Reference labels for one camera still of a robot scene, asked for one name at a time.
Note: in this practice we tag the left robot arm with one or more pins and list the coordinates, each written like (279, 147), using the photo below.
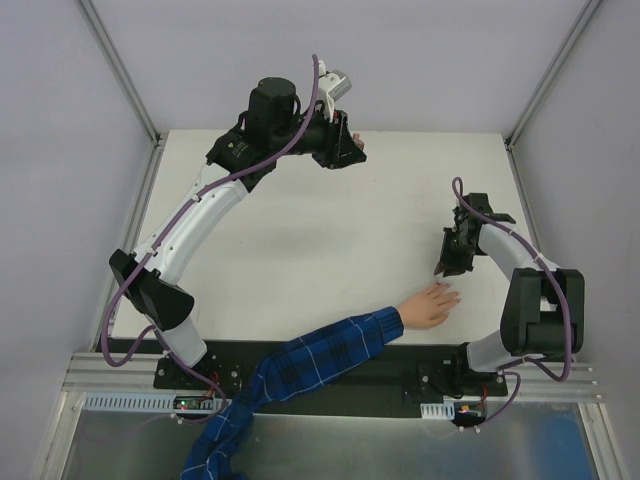
(273, 125)

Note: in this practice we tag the left white cable duct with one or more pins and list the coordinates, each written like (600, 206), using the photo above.
(150, 403)

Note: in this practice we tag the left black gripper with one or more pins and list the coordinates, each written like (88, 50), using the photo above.
(338, 141)

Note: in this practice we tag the aluminium frame post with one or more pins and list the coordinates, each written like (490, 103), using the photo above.
(118, 68)
(552, 72)

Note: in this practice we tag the blue plaid sleeve forearm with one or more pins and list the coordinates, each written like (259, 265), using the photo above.
(298, 367)

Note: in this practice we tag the right white cable duct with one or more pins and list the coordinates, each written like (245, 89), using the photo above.
(438, 411)

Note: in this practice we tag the right aluminium frame post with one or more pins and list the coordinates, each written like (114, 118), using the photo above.
(552, 72)

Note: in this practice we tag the white cable duct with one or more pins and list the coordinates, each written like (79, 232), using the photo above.
(438, 411)
(150, 403)

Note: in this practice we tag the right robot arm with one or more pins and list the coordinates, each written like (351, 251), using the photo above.
(542, 321)

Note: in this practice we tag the mannequin hand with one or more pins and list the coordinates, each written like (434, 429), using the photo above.
(428, 308)

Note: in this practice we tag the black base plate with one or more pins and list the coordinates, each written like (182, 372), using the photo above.
(395, 384)

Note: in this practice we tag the pink nail polish bottle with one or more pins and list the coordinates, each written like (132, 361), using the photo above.
(358, 141)

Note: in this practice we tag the left aluminium frame post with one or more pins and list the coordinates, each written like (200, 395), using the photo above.
(118, 68)

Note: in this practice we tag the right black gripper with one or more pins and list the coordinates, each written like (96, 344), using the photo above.
(455, 247)

